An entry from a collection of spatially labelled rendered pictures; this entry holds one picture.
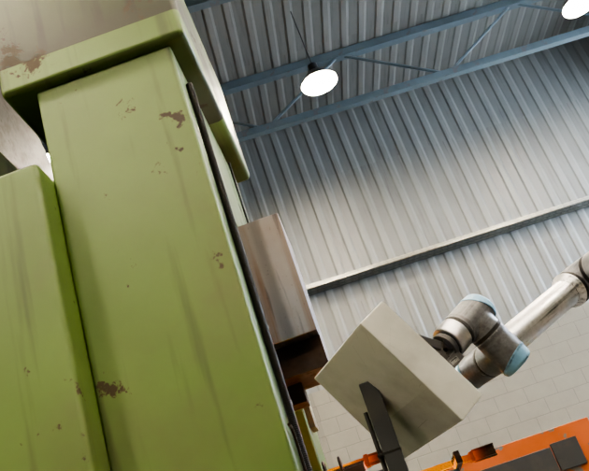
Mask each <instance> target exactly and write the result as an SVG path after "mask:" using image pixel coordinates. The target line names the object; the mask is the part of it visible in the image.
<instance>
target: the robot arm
mask: <svg viewBox="0 0 589 471"><path fill-rule="evenodd" d="M588 300H589V251H588V252H586V253H585V254H584V255H583V256H582V257H581V258H579V259H578V260H577V261H575V262H574V263H573V264H571V265H570V266H569V267H567V268H566V269H565V270H563V271H562V272H561V273H560V274H558V275H557V276H556V277H555V278H554V279H553V283H552V287H551V288H550V289H548V290H547V291H546V292H545V293H543V294H542V295H541V296H540V297H538V298H537V299H536V300H535V301H534V302H532V303H531V304H530V305H529V306H527V307H526V308H525V309H524V310H522V311H521V312H520V313H519V314H518V315H516V316H515V317H514V318H513V319H511V320H510V321H509V322H508V323H506V324H505V325H504V324H503V323H502V322H501V321H499V320H498V319H497V318H496V307H495V306H494V304H493V303H492V302H491V301H490V300H489V299H488V298H486V297H484V296H482V295H479V294H469V295H467V296H466V297H465V298H464V299H463V300H461V301H460V302H459V303H458V305H457V306H456V308H455V309H454V310H453V311H452V312H451V313H450V314H449V316H448V317H447V318H446V319H445V320H444V321H443V322H442V323H441V324H440V325H439V326H438V328H437V329H436V330H435V331H434V333H433V338H430V337H427V336H424V335H419V334H418V335H419V336H420V337H421V338H423V339H424V340H425V341H426V342H427V343H428V344H429V345H430V346H431V347H432V348H433V349H434V350H435V351H437V352H438V353H439V354H440V355H441V356H442V357H443V358H444V359H445V360H446V361H447V362H448V363H449V364H451V365H452V366H453V367H454V368H455V369H456V370H457V371H458V372H459V373H460V374H461V375H462V376H463V377H464V378H466V379H467V380H468V381H469V382H470V383H471V384H472V385H473V386H474V387H475V388H476V389H479V388H481V387H482V385H484V384H486V383H487V382H489V381H490V380H492V379H493V378H496V377H497V376H499V375H501V374H502V373H503V374H504V376H507V377H510V376H512V375H513V374H514V373H515V372H516V371H517V370H518V369H519V368H520V367H521V366H522V365H523V364H524V362H525V361H526V360H527V358H528V357H529V354H530V351H529V349H528V348H527V346H528V345H529V344H531V343H532V342H533V341H534V340H535V339H536V338H537V337H539V336H540V335H541V334H542V333H543V332H544V331H546V330H547V329H548V328H549V327H550V326H551V325H552V324H554V323H555V322H556V321H557V320H558V319H559V318H561V317H562V316H563V315H564V314H565V313H566V312H567V311H569V310H570V309H571V308H572V307H580V306H582V305H583V304H584V303H585V302H586V301H588ZM471 344H474V345H475V346H476V348H475V349H474V350H472V351H471V352H470V353H469V354H468V355H466V356H464V355H462V354H463V353H464V352H465V351H466V350H467V348H468V347H469V346H470V345H471Z"/></svg>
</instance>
